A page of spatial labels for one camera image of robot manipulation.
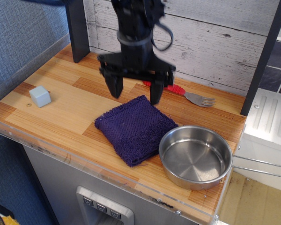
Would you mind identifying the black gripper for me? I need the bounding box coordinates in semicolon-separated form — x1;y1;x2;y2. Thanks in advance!
97;32;176;105

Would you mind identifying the purple cloth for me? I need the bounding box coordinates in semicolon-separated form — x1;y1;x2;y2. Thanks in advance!
95;95;178;167

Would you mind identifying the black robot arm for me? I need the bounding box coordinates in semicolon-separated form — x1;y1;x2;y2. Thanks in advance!
97;0;176;105

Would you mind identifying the silver metal pan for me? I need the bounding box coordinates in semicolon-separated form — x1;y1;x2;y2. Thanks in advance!
158;125;281;191

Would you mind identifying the grey cube block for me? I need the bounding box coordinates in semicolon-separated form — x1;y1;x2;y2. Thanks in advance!
29;85;51;108

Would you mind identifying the clear acrylic table guard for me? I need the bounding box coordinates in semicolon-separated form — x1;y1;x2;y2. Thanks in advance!
0;117;247;223

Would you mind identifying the silver button panel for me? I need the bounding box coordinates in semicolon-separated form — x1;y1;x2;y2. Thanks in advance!
76;186;134;225

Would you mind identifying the white toy sink counter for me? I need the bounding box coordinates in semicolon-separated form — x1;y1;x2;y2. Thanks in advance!
234;89;281;190

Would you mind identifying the yellow black object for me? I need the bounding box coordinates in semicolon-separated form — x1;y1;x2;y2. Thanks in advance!
0;215;19;225

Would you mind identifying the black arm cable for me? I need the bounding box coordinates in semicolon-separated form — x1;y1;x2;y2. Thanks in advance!
151;20;174;52

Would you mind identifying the red handled fork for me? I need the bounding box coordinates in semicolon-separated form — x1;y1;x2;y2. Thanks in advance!
142;81;215;107

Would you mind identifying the left dark post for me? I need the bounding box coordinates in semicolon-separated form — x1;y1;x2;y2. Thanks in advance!
65;0;89;63

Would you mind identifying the dark post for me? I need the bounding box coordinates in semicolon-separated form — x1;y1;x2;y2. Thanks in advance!
240;0;281;116
65;0;89;63

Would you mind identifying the right dark post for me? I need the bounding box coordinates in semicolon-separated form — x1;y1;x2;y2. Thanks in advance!
240;0;281;116

